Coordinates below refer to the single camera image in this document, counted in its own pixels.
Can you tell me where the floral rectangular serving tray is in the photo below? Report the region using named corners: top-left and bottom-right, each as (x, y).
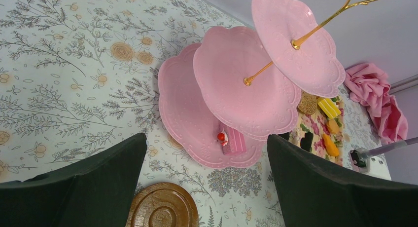
top-left (289, 95), bottom-right (344, 166)

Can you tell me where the yellow cake piece toy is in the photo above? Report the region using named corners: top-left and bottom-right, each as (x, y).
top-left (317, 97), bottom-right (342, 119)

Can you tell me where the crumpled pink cloth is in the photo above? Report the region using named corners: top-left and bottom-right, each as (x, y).
top-left (344, 63), bottom-right (408, 144)

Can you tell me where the orange star cookie toy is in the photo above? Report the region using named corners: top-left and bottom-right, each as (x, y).
top-left (322, 134), bottom-right (340, 157)

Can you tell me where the pink cake slice toy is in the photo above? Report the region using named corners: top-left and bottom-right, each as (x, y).
top-left (217, 123), bottom-right (247, 155)

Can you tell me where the small orange cookie toy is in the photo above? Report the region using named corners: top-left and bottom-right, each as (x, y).
top-left (326, 119), bottom-right (340, 135)

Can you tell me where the brown saucer left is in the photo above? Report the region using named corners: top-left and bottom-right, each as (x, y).
top-left (126, 182), bottom-right (199, 227)

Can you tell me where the pink three-tier cake stand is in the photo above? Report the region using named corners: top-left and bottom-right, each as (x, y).
top-left (157, 0), bottom-right (396, 169)

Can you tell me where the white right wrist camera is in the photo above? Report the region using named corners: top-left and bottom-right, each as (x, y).
top-left (348, 148), bottom-right (392, 181)

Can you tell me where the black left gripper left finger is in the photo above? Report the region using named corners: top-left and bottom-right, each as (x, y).
top-left (0, 134), bottom-right (147, 227)

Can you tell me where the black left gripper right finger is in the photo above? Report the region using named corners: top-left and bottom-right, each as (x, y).
top-left (267, 134), bottom-right (418, 227)

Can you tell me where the round woven brown coaster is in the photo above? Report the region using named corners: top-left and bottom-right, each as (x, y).
top-left (297, 91), bottom-right (317, 115)

